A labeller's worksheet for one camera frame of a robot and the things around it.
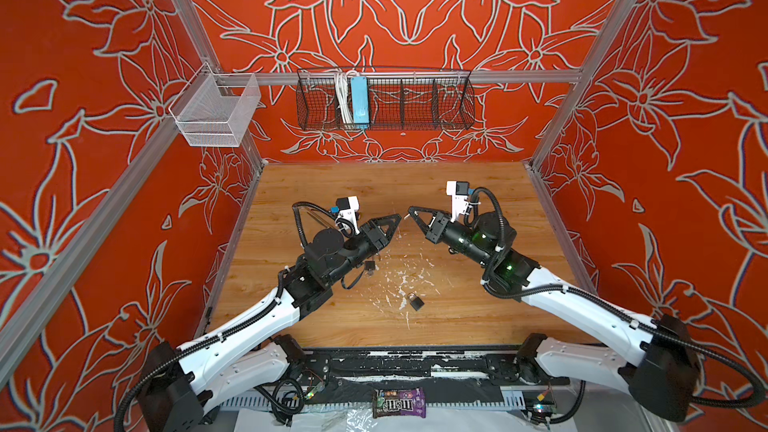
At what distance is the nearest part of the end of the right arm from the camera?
1.98ft

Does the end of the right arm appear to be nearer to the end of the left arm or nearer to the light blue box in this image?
the end of the left arm

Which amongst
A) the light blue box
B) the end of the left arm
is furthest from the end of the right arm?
the light blue box
